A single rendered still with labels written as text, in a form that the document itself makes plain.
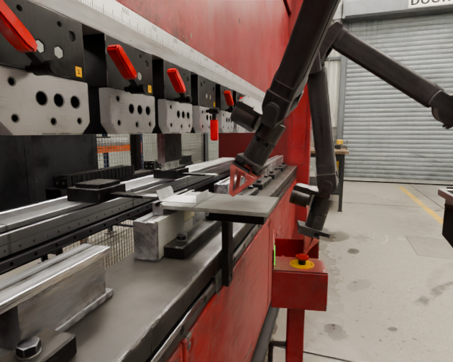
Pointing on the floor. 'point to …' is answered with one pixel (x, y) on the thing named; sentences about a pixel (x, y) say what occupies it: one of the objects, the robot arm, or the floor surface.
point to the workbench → (338, 171)
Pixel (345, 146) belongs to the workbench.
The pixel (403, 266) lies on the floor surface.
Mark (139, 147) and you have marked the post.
